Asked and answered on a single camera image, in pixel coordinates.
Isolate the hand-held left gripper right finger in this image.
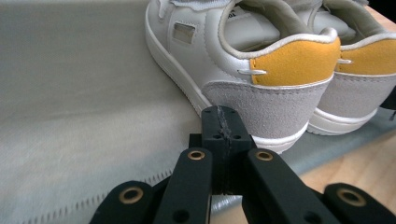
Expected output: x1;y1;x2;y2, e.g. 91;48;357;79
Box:
220;105;258;196

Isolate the white sneaker with orange heel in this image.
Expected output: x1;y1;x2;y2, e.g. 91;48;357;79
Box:
289;0;396;136
144;0;342;155

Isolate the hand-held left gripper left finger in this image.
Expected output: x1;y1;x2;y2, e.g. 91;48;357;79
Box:
189;105;229;194

